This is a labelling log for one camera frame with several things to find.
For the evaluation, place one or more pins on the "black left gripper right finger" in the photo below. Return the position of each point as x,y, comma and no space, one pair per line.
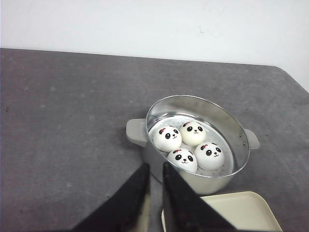
184,211

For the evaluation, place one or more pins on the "panda bun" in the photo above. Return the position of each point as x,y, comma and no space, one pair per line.
193,133
184,159
209,156
167,138

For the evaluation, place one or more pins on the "cream plastic tray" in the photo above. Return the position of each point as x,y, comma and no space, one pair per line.
247,211

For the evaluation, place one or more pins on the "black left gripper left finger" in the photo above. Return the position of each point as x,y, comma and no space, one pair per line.
126,211

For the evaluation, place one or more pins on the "stainless steel steamer pot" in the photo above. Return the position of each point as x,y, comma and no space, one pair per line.
222,129

